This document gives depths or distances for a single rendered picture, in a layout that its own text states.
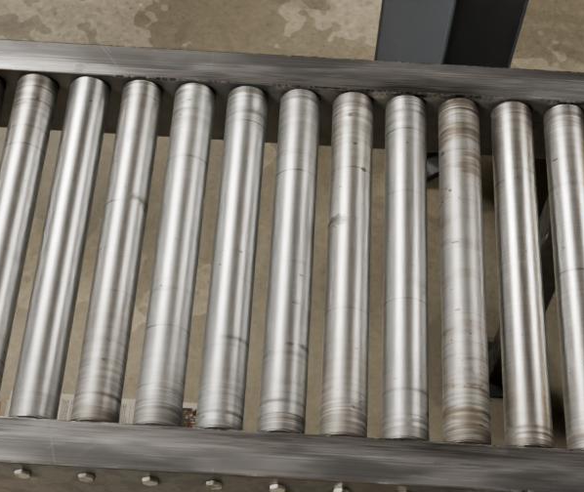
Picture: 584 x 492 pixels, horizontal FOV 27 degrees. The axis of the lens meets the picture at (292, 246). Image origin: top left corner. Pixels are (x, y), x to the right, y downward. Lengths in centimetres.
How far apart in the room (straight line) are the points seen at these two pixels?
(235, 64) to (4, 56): 28
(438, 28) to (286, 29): 56
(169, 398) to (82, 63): 46
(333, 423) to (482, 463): 16
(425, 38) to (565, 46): 55
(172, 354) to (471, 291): 33
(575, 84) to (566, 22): 118
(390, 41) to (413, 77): 80
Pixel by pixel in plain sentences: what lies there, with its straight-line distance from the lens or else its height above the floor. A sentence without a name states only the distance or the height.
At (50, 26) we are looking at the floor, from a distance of 264.
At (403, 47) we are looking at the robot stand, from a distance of 226.
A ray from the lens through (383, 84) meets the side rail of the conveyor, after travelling 148.
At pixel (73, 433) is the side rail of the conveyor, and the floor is 80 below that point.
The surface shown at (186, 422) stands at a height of 1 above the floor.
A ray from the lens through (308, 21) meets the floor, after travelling 262.
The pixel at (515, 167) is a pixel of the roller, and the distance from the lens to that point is 143.
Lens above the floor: 195
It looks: 59 degrees down
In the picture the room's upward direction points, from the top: 3 degrees clockwise
